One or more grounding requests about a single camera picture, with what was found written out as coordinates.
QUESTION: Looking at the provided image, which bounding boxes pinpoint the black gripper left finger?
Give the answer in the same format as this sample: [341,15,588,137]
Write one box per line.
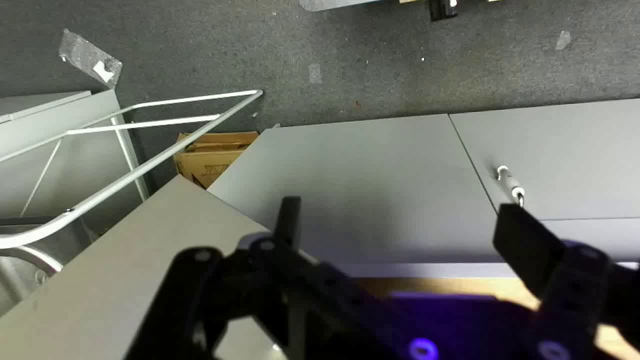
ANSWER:
[124,195,375,360]

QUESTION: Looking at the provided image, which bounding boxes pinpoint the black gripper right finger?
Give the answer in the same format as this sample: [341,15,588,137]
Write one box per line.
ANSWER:
[491,202,640,360]

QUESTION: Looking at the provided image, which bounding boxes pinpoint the brown cardboard box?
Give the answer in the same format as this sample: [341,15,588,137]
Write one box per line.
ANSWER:
[172,131,261,190]

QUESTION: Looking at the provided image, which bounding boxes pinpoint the grey cabinet side panel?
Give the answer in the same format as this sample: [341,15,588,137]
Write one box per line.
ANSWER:
[0,174,290,360]

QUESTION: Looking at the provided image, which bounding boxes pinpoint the black stand foot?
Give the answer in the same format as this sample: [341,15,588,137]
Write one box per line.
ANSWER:
[425,0,462,23]

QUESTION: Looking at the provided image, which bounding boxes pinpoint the silver drawer handle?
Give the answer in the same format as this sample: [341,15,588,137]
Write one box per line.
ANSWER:
[494,165,528,206]

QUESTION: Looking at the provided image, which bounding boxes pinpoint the grey drawer front with handle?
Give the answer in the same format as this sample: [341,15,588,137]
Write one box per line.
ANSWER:
[447,99,640,265]

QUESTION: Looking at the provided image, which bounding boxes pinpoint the white wire rack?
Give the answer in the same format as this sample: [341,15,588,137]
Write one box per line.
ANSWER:
[0,89,266,276]

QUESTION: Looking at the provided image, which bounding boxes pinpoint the grey flat base plate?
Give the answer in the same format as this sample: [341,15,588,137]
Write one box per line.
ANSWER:
[297,0,402,15]

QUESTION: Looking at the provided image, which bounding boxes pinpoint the clear plastic bracket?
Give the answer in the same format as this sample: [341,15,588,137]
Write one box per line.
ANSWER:
[55,29,124,89]

